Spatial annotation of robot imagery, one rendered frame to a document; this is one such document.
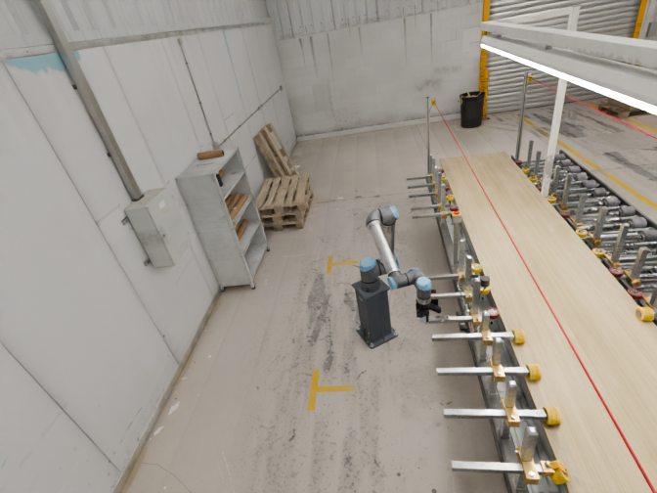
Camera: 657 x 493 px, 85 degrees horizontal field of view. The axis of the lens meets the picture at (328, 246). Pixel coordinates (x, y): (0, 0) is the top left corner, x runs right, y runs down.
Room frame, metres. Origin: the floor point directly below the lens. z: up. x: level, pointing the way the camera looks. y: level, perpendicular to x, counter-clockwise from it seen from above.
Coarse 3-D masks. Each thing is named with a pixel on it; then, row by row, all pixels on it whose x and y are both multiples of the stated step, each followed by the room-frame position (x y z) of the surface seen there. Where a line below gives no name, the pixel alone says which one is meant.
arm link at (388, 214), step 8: (384, 208) 2.40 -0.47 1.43; (392, 208) 2.39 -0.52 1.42; (384, 216) 2.36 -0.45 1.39; (392, 216) 2.36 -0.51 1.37; (384, 224) 2.39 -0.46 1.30; (392, 224) 2.38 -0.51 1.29; (384, 232) 2.42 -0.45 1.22; (392, 232) 2.41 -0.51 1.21; (392, 240) 2.43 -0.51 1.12; (392, 248) 2.46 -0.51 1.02; (384, 272) 2.50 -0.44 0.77
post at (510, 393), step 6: (510, 384) 1.00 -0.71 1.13; (510, 390) 1.00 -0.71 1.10; (516, 390) 0.99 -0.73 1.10; (504, 396) 1.03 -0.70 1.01; (510, 396) 0.99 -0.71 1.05; (504, 402) 1.02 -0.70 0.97; (510, 402) 0.99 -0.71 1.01; (504, 420) 1.00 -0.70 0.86; (504, 426) 1.00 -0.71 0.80; (504, 432) 0.99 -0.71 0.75
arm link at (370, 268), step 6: (366, 258) 2.61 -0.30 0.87; (372, 258) 2.58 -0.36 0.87; (360, 264) 2.55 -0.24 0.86; (366, 264) 2.53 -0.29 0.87; (372, 264) 2.50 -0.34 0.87; (378, 264) 2.52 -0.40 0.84; (360, 270) 2.54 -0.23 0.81; (366, 270) 2.49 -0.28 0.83; (372, 270) 2.49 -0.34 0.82; (378, 270) 2.49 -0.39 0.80; (366, 276) 2.49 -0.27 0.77; (372, 276) 2.49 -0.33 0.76; (366, 282) 2.50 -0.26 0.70
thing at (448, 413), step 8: (448, 416) 1.02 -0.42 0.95; (456, 416) 1.01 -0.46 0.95; (464, 416) 1.01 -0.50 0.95; (472, 416) 1.00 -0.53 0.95; (480, 416) 0.99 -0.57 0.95; (488, 416) 0.98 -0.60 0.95; (496, 416) 0.97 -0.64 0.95; (504, 416) 0.96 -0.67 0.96; (520, 416) 0.95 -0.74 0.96; (528, 416) 0.94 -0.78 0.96; (536, 416) 0.93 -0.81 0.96; (544, 416) 0.93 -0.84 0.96
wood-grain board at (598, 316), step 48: (480, 192) 3.36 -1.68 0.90; (528, 192) 3.16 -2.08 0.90; (480, 240) 2.51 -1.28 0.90; (528, 240) 2.37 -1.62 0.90; (576, 240) 2.25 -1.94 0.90; (528, 288) 1.83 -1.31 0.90; (576, 288) 1.75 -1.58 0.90; (528, 336) 1.43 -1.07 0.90; (576, 336) 1.37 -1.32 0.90; (624, 336) 1.31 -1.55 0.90; (528, 384) 1.13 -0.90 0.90; (576, 384) 1.08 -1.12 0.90; (624, 384) 1.03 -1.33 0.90; (576, 432) 0.85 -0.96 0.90; (624, 432) 0.82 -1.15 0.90; (576, 480) 0.67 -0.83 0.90; (624, 480) 0.64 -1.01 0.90
